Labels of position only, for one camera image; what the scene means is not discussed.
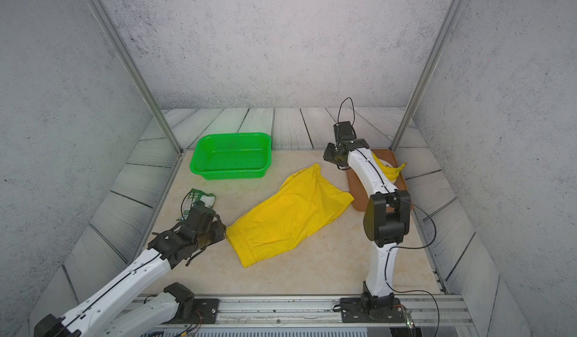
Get yellow shorts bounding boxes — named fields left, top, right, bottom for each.
left=226, top=164, right=354, bottom=268

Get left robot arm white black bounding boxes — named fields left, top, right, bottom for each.
left=33, top=201, right=226, bottom=336

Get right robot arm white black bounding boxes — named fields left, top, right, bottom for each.
left=323, top=140, right=411, bottom=314

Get green snack packet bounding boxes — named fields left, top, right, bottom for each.
left=177, top=188, right=216, bottom=221

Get patterned round plate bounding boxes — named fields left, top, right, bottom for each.
left=377, top=158, right=400, bottom=184

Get brown wooden tray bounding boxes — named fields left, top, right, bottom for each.
left=346, top=149, right=408, bottom=212

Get yellow banana bunch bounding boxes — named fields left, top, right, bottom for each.
left=373, top=153, right=407, bottom=184

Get green plastic basket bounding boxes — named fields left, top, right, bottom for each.
left=189, top=133, right=272, bottom=180

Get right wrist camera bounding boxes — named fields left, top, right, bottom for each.
left=334, top=121, right=357, bottom=144

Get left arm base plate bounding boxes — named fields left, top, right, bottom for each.
left=163, top=298, right=220, bottom=326

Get right aluminium frame post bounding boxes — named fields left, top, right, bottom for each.
left=391, top=0, right=466, bottom=151

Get aluminium frame post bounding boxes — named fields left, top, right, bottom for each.
left=391, top=0, right=466, bottom=151
left=86, top=0, right=183, bottom=155

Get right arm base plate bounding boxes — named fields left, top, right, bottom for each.
left=333, top=296, right=406, bottom=323

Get aluminium mounting rail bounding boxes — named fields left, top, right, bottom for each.
left=80, top=294, right=479, bottom=337

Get left aluminium frame post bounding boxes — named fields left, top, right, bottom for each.
left=86, top=0, right=183, bottom=155

